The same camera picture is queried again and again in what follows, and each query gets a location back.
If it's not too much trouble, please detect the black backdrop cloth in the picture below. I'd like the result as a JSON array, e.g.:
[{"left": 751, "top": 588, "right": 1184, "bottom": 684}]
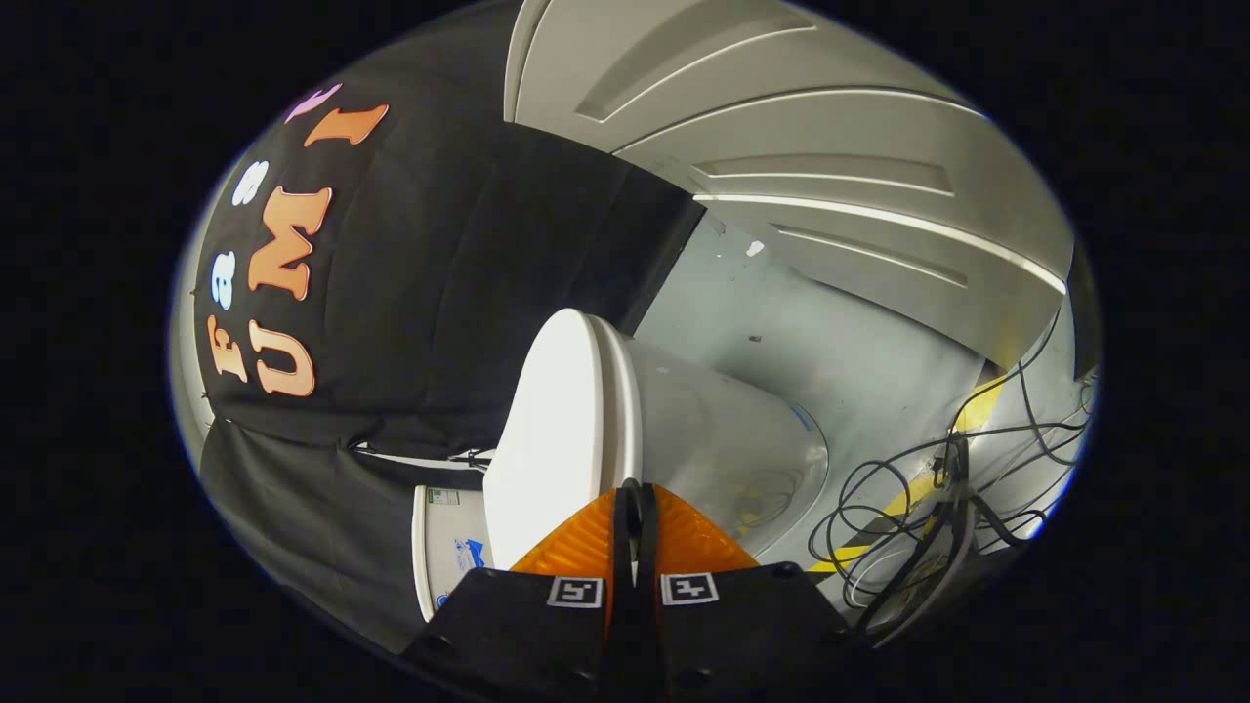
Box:
[{"left": 174, "top": 20, "right": 709, "bottom": 655}]

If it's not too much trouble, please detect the bundle of black cables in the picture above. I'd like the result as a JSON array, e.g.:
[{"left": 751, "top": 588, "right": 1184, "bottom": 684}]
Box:
[{"left": 809, "top": 303, "right": 1101, "bottom": 647}]

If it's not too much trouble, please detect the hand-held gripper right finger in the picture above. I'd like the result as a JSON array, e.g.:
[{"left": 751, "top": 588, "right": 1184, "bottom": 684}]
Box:
[{"left": 635, "top": 481, "right": 875, "bottom": 703}]

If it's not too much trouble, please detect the white hose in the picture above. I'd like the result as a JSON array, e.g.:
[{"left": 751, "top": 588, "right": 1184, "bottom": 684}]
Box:
[{"left": 350, "top": 443, "right": 491, "bottom": 472}]

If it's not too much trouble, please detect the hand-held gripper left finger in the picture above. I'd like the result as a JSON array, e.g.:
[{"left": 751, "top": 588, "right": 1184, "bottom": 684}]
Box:
[{"left": 400, "top": 480, "right": 637, "bottom": 703}]

